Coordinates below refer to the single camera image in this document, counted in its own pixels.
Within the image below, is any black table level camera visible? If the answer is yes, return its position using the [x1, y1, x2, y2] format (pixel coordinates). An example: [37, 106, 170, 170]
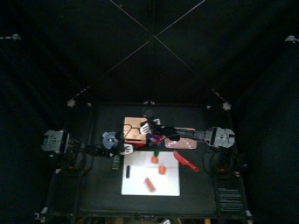
[141, 106, 154, 119]

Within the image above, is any long orange carrot piece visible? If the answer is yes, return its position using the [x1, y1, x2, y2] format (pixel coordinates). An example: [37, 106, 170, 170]
[144, 177, 156, 193]

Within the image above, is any pink tray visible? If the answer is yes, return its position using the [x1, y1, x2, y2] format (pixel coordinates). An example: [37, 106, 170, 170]
[162, 127, 198, 151]

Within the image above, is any wooden drawer box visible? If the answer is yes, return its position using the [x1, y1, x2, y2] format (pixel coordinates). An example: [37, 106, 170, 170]
[122, 116, 149, 146]

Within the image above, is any grey round toy pan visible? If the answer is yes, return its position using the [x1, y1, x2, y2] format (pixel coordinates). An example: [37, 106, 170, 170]
[101, 131, 120, 149]

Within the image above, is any purple blue toy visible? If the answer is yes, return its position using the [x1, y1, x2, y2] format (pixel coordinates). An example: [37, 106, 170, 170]
[145, 134, 165, 147]

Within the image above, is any white cutting board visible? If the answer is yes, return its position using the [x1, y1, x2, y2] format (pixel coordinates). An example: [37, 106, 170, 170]
[120, 150, 181, 197]

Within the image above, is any orange carrot piece green top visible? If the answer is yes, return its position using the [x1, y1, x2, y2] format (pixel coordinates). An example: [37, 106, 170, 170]
[150, 150, 161, 164]

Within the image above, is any white printed label sticker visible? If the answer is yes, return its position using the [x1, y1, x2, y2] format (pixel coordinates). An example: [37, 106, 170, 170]
[219, 186, 243, 214]

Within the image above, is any thin diagonal brace cord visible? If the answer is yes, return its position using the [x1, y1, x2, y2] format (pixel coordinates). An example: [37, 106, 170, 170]
[70, 0, 208, 100]
[106, 0, 197, 75]

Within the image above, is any red toy knife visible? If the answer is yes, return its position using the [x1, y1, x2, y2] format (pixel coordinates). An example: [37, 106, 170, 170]
[172, 150, 200, 172]

